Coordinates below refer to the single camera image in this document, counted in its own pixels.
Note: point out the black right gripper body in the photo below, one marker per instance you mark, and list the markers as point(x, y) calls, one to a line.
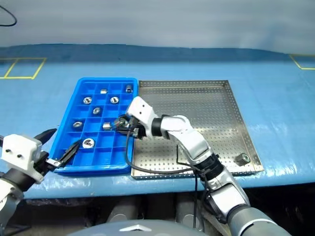
point(139, 130)

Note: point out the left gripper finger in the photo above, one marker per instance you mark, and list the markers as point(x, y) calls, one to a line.
point(46, 136)
point(70, 155)

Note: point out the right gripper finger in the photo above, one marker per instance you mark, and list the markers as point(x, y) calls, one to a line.
point(123, 118)
point(125, 131)

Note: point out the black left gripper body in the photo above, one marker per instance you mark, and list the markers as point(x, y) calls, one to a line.
point(45, 163)

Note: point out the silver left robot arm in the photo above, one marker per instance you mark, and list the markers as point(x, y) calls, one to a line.
point(13, 180)

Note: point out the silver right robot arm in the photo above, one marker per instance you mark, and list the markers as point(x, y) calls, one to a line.
point(192, 137)

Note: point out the blue compartment tray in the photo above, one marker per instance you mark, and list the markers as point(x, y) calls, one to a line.
point(105, 150)

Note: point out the perforated metal tray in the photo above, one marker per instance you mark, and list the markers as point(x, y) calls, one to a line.
point(209, 105)

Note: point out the grey rounded shape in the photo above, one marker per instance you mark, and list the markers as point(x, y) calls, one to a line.
point(188, 211)
point(125, 209)

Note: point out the grey robot torso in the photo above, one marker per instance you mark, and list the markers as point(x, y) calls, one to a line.
point(110, 229)

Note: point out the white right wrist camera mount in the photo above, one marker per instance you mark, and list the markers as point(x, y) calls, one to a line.
point(141, 109)

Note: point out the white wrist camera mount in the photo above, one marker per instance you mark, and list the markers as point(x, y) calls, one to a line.
point(17, 150)
point(141, 109)

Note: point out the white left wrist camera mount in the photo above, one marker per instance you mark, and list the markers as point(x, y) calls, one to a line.
point(17, 150)

